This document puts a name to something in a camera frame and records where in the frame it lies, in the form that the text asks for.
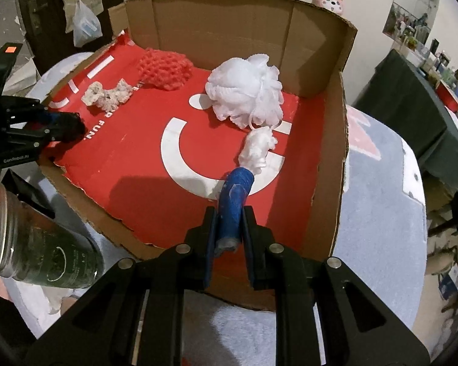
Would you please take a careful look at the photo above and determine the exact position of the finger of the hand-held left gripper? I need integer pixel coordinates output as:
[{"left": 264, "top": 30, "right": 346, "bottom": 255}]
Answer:
[
  {"left": 4, "top": 123, "right": 67, "bottom": 150},
  {"left": 2, "top": 97, "right": 64, "bottom": 123}
]

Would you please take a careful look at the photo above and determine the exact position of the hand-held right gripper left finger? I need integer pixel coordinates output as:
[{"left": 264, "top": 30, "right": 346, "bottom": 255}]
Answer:
[{"left": 23, "top": 206, "right": 218, "bottom": 366}]

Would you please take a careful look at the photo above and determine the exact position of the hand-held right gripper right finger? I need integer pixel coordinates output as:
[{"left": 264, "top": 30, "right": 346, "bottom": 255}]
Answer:
[{"left": 240, "top": 206, "right": 433, "bottom": 366}]

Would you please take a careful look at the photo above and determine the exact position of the cream lace scrunchie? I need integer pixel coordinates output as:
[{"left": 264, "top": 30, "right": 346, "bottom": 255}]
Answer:
[{"left": 81, "top": 79, "right": 134, "bottom": 112}]

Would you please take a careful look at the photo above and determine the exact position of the white fluffy cloth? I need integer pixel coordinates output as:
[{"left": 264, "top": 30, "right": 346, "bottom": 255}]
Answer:
[{"left": 237, "top": 126, "right": 279, "bottom": 176}]

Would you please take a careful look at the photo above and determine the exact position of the cardboard box red inside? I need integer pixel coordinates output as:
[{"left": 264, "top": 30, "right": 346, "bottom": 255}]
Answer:
[{"left": 40, "top": 0, "right": 358, "bottom": 312}]

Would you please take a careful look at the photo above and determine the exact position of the orange chenille scrunchie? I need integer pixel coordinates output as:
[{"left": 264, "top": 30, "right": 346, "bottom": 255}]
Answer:
[{"left": 136, "top": 48, "right": 194, "bottom": 91}]

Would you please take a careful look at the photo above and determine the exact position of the white mesh bath pouf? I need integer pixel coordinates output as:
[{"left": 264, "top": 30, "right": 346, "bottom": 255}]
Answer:
[{"left": 205, "top": 54, "right": 285, "bottom": 129}]

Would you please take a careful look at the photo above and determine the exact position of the white towel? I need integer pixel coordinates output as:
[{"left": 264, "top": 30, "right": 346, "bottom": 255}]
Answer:
[{"left": 208, "top": 299, "right": 281, "bottom": 366}]

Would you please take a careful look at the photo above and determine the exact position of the clear plastic bag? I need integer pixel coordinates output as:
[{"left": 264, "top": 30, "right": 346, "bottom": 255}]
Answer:
[{"left": 72, "top": 0, "right": 104, "bottom": 48}]

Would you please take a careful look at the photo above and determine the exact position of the large glass jar metal lid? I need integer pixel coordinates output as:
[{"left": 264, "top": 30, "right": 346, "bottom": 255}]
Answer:
[{"left": 0, "top": 178, "right": 105, "bottom": 289}]

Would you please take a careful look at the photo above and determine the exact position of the green cloth covered table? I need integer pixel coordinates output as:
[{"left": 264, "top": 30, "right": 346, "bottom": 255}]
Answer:
[{"left": 350, "top": 49, "right": 458, "bottom": 201}]

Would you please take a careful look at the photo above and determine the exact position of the red container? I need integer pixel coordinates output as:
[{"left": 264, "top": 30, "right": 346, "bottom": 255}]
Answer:
[{"left": 436, "top": 83, "right": 458, "bottom": 110}]

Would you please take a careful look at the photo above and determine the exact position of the pink white plush face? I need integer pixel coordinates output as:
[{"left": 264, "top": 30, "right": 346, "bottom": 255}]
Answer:
[{"left": 312, "top": 0, "right": 347, "bottom": 16}]

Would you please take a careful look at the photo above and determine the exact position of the cluster of bottles and jars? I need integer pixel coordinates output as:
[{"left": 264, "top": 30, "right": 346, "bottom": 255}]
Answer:
[{"left": 399, "top": 21, "right": 458, "bottom": 130}]

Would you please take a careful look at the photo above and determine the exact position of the door handle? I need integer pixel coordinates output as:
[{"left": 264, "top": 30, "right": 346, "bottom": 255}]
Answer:
[{"left": 28, "top": 0, "right": 49, "bottom": 28}]

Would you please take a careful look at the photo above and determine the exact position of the wall mirror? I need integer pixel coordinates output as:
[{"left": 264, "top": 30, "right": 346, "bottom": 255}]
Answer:
[{"left": 382, "top": 0, "right": 441, "bottom": 48}]

